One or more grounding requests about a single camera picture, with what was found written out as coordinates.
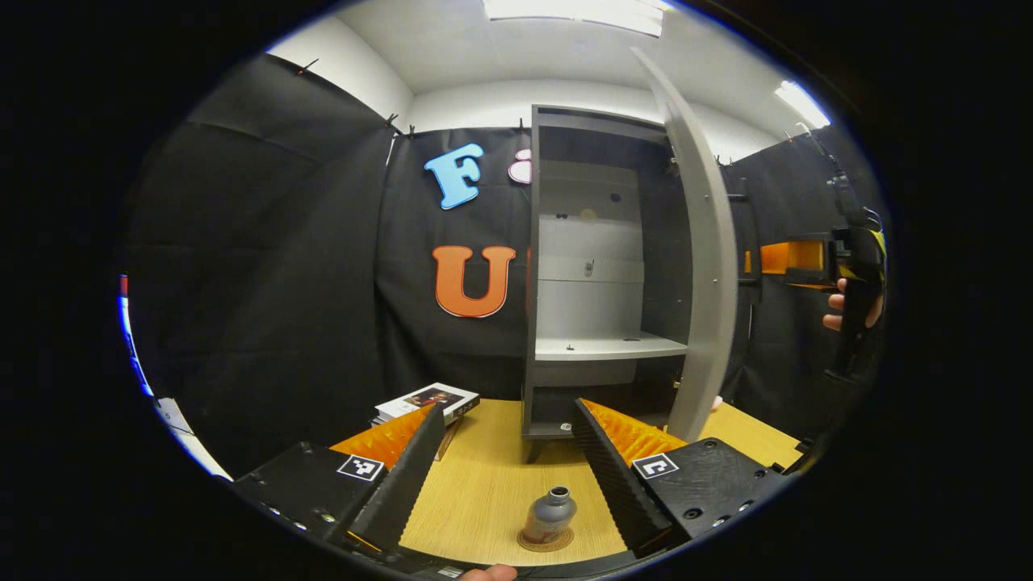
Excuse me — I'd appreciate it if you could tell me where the grey cabinet door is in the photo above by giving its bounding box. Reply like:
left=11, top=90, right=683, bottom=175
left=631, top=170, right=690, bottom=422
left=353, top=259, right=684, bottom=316
left=629, top=47, right=740, bottom=443

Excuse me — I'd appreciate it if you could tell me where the large ceiling light panel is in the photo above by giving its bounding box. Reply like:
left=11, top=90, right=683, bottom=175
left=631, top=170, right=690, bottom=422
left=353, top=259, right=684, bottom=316
left=483, top=0, right=675, bottom=39

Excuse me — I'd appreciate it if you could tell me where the white cover book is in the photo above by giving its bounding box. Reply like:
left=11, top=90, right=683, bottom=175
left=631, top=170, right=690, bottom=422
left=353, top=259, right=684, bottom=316
left=374, top=382, right=481, bottom=427

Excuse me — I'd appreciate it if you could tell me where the small ceiling light panel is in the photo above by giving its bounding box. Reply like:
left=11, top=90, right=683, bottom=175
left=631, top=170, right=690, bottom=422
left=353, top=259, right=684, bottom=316
left=775, top=79, right=832, bottom=130

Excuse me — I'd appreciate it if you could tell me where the black cabinet door handle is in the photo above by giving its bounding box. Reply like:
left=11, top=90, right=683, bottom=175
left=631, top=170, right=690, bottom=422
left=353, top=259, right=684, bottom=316
left=725, top=182, right=761, bottom=287

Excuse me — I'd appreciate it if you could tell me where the silver and pink bottle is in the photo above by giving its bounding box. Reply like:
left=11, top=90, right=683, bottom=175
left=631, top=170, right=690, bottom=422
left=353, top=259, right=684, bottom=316
left=521, top=486, right=579, bottom=546

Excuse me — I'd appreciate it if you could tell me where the white cabinet shelf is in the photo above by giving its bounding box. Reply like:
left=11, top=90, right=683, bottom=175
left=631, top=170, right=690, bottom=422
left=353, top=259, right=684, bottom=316
left=534, top=332, right=689, bottom=362

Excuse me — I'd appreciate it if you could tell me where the black backdrop cloth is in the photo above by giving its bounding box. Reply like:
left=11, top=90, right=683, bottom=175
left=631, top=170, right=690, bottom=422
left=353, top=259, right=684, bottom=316
left=121, top=52, right=889, bottom=477

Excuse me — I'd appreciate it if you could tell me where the round brown coaster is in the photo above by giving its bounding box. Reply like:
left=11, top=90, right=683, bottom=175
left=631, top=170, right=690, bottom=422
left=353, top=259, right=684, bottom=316
left=516, top=526, right=575, bottom=554

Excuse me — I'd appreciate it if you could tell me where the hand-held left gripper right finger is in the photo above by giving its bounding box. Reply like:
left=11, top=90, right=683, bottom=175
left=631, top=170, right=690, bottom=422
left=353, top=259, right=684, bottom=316
left=571, top=397, right=788, bottom=559

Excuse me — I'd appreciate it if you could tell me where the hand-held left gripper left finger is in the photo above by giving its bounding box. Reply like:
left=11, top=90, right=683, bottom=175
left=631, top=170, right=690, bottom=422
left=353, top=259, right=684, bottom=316
left=232, top=403, right=446, bottom=558

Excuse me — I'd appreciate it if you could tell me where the grey cabinet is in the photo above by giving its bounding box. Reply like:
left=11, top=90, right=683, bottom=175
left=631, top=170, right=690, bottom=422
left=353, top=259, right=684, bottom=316
left=521, top=103, right=696, bottom=465

